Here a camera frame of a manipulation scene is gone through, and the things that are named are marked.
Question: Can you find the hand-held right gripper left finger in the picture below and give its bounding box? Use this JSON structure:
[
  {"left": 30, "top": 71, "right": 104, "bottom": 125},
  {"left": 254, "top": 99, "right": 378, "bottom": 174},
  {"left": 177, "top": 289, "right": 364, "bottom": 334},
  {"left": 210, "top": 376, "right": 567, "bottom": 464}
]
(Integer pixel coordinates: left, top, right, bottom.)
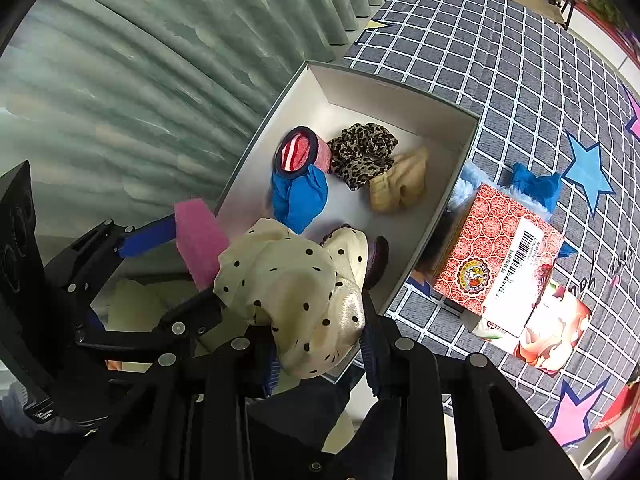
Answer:
[{"left": 65, "top": 332, "right": 282, "bottom": 480}]

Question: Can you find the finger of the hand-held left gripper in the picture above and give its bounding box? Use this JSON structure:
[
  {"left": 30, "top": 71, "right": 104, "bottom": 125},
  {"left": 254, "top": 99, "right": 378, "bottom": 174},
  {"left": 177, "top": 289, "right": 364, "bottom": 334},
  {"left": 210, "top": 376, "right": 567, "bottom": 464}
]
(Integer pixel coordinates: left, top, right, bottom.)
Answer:
[
  {"left": 62, "top": 212, "right": 178, "bottom": 291},
  {"left": 75, "top": 287, "right": 226, "bottom": 361}
]

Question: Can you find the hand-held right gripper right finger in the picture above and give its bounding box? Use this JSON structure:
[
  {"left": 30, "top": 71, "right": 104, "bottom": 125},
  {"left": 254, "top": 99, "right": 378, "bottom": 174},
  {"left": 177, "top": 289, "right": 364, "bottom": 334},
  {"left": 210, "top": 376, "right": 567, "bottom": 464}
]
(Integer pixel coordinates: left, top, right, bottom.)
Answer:
[{"left": 357, "top": 290, "right": 583, "bottom": 480}]

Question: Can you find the pink sponge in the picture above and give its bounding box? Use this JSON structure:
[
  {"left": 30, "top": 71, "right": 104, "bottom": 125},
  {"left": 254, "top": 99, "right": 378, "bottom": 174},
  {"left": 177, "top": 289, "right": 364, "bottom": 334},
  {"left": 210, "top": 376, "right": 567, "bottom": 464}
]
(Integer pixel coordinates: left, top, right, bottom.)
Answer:
[{"left": 173, "top": 198, "right": 231, "bottom": 293}]

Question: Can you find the cream polka dot scrunchie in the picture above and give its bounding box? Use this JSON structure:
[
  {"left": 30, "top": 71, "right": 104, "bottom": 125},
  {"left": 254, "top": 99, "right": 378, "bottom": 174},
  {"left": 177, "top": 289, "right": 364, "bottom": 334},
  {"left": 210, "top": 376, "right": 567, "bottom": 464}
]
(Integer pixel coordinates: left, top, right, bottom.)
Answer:
[{"left": 213, "top": 217, "right": 371, "bottom": 380}]

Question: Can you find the white cardboard box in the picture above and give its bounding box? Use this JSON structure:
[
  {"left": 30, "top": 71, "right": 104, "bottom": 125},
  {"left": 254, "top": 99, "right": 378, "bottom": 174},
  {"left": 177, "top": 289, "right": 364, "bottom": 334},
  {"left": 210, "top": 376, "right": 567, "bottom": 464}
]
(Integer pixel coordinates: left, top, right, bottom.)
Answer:
[{"left": 90, "top": 60, "right": 481, "bottom": 386}]

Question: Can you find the beige scrunchie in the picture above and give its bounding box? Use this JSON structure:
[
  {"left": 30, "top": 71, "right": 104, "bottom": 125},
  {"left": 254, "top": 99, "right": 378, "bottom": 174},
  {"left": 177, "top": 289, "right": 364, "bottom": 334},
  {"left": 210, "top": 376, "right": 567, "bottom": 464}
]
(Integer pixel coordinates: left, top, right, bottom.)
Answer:
[{"left": 368, "top": 146, "right": 430, "bottom": 213}]

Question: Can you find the leopard print scrunchie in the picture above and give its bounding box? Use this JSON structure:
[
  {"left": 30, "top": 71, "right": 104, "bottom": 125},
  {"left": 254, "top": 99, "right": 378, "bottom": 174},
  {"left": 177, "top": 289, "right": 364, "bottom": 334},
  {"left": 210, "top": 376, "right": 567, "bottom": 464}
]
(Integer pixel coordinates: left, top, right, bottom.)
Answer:
[{"left": 326, "top": 122, "right": 399, "bottom": 192}]

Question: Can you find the purple scrunchie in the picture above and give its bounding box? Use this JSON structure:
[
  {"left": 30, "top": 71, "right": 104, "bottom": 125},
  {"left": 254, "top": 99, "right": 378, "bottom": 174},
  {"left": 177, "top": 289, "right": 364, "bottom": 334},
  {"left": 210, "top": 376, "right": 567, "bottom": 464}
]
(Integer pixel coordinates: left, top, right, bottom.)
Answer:
[{"left": 320, "top": 224, "right": 390, "bottom": 291}]

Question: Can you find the green curtain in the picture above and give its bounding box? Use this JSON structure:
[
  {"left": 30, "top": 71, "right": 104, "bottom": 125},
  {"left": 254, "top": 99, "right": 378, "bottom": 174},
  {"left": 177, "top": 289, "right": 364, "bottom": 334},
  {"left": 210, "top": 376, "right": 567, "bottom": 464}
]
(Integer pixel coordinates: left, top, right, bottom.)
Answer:
[{"left": 0, "top": 0, "right": 401, "bottom": 261}]

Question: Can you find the red patterned tissue box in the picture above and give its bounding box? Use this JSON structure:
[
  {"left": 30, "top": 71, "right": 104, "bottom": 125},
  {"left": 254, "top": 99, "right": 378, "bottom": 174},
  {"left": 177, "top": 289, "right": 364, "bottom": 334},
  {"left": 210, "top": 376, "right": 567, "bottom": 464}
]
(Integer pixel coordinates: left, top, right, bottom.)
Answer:
[{"left": 432, "top": 182, "right": 565, "bottom": 338}]

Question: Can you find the floral tissue pack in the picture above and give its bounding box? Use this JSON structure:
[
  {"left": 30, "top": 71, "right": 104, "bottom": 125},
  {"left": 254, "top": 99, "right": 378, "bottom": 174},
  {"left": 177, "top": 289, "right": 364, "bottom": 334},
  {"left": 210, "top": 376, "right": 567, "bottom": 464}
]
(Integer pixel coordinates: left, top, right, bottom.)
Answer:
[{"left": 470, "top": 267, "right": 592, "bottom": 377}]

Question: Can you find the light blue fluffy cloth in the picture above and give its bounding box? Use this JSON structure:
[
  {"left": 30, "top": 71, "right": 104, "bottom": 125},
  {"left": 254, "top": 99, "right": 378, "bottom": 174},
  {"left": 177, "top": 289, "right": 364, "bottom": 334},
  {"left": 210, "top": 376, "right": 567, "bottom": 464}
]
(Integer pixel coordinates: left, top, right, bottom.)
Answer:
[{"left": 446, "top": 161, "right": 483, "bottom": 211}]

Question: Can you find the white cup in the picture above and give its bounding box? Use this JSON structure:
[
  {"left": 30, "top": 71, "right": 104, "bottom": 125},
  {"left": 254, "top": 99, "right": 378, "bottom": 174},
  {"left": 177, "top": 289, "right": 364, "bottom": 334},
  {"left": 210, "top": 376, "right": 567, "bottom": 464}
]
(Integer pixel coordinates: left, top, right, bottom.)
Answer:
[{"left": 570, "top": 430, "right": 618, "bottom": 471}]

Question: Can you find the red round tray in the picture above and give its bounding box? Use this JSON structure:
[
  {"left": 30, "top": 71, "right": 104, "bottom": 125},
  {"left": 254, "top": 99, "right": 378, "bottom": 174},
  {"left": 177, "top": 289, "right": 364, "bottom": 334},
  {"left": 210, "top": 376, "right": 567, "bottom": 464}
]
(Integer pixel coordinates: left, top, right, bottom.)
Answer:
[{"left": 592, "top": 380, "right": 640, "bottom": 433}]

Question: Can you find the grey checked star blanket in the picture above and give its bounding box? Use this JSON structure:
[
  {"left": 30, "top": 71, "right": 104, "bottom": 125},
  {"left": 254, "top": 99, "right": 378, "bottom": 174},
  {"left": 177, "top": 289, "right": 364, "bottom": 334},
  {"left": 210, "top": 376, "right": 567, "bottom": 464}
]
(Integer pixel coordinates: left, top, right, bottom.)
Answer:
[{"left": 345, "top": 0, "right": 640, "bottom": 448}]

